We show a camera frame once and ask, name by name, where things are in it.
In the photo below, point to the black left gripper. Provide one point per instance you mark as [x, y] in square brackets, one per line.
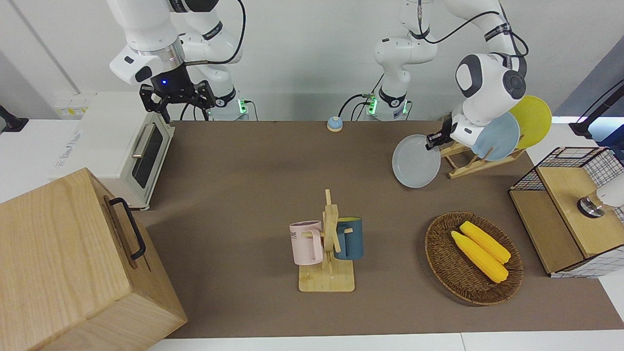
[444, 131]

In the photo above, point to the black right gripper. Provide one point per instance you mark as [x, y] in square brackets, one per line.
[178, 93]

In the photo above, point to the gray plate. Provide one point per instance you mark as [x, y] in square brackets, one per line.
[414, 163]

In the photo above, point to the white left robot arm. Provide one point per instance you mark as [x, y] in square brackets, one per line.
[482, 78]

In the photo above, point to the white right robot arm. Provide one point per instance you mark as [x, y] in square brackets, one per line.
[146, 34]

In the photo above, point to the wooden plate rack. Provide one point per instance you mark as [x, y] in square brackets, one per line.
[475, 165]

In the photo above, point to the light blue plate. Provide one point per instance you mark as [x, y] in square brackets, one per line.
[495, 139]

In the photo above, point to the yellow plate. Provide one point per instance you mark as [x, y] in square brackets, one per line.
[536, 119]

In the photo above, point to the white toaster oven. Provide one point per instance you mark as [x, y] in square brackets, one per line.
[107, 141]

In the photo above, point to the blue call bell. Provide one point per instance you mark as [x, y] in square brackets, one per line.
[334, 124]

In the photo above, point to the yellow corn cob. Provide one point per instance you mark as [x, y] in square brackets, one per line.
[480, 258]
[487, 242]

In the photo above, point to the dark blue mug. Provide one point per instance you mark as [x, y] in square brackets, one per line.
[352, 239]

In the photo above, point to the round brown wicker basket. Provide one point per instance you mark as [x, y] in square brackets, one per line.
[453, 273]

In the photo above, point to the pink mug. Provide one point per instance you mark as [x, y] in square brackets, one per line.
[304, 243]

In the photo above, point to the wooden mug tree stand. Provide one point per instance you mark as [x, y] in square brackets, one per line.
[326, 280]

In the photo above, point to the white and silver cylinder device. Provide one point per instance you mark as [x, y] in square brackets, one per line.
[604, 197]

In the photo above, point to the light wooden cabinet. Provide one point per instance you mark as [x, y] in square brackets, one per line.
[63, 273]

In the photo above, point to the white wall socket box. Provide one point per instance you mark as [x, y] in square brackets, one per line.
[73, 105]

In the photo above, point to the black clamp mount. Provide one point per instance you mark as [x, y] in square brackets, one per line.
[10, 121]

